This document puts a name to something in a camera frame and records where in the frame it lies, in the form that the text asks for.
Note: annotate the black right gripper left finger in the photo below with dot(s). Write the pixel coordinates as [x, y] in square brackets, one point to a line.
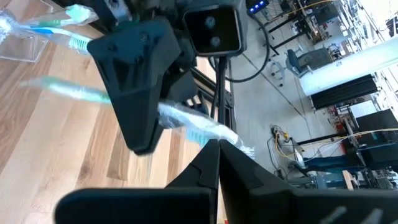
[140, 207]

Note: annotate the green white toothbrush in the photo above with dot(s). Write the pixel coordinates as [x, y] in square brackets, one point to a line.
[77, 93]
[77, 14]

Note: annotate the blue white toothbrush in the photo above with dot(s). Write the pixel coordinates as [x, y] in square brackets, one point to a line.
[46, 31]

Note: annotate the black table frame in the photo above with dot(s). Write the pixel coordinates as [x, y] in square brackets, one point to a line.
[224, 102]

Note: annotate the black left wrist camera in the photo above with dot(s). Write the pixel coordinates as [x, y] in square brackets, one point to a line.
[214, 31]

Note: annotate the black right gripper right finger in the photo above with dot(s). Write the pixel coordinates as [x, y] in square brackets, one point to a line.
[280, 205]

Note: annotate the white round pillar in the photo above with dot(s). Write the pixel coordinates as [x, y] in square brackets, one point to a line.
[348, 67]

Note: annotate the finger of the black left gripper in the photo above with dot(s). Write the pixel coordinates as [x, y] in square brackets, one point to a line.
[136, 77]
[186, 90]

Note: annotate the grey office chair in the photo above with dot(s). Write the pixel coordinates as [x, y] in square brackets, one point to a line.
[314, 59]

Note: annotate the black ribbed cabinet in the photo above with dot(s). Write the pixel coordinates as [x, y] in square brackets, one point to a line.
[345, 91]

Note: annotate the black box blue lights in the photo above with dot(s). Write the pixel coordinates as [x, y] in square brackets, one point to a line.
[258, 6]

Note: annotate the clear acrylic organizer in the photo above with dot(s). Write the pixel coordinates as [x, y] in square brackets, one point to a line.
[25, 49]

